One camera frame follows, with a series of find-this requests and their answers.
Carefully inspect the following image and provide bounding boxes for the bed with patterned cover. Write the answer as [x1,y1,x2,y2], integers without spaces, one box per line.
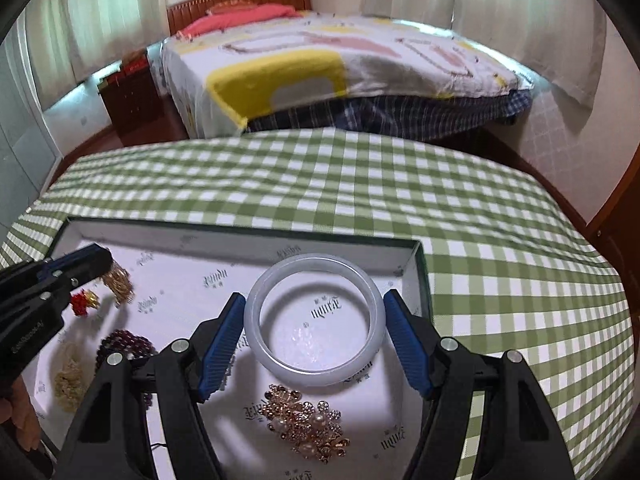
[159,12,532,137]

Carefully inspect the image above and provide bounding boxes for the pale jade bangle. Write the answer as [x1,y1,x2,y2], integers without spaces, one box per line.
[243,255,388,387]

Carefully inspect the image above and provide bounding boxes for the pale gold beaded chain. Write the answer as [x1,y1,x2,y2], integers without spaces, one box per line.
[52,342,94,414]

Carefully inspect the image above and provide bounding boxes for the dark red bead bracelet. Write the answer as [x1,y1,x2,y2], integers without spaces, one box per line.
[94,329,160,411]

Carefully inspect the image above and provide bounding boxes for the pink blanket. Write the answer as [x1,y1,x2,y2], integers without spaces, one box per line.
[175,2,297,39]

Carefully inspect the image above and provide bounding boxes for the gold coin chain bunch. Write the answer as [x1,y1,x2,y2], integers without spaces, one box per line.
[100,262,135,306]

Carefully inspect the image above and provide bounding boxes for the wooden door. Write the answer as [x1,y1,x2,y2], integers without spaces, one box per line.
[585,150,640,273]

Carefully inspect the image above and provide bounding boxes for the wooden bed headboard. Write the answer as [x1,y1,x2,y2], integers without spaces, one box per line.
[166,0,313,37]

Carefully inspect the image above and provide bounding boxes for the green checked tablecloth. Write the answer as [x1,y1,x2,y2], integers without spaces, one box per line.
[0,127,634,480]

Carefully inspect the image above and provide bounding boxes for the glass wardrobe door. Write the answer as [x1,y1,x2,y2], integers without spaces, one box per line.
[0,35,64,241]

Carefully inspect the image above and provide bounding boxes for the dark green tray box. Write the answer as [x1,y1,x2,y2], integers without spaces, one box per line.
[20,216,435,480]

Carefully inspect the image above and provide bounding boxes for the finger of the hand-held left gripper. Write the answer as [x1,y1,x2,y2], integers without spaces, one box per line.
[0,264,84,319]
[35,243,114,282]

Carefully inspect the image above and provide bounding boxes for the person's left hand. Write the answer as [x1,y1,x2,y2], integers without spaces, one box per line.
[0,376,42,454]

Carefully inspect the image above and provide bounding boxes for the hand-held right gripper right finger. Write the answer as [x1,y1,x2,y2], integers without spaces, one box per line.
[383,288,577,480]

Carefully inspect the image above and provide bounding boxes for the gold flower pearl brooch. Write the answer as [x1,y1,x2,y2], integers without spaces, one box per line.
[257,384,352,465]

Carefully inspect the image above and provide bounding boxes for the white curtain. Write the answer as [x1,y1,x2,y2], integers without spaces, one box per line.
[392,0,609,109]
[25,0,174,79]

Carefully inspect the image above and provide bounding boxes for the red boxes on nightstand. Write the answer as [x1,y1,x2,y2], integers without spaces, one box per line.
[102,50,149,86]

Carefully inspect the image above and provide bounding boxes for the red patterned pillow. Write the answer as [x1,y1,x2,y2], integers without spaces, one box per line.
[207,1,257,14]

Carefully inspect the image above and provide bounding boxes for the small red tassel gold charm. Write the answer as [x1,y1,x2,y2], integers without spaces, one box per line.
[70,289,101,317]

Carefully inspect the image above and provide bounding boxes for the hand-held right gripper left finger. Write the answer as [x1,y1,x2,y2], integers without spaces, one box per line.
[59,291,247,480]

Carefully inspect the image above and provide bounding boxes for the wooden nightstand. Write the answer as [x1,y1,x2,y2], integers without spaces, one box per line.
[97,62,174,149]

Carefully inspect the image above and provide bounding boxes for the blue plaid bed sheet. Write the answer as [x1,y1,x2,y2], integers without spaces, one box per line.
[246,91,533,143]

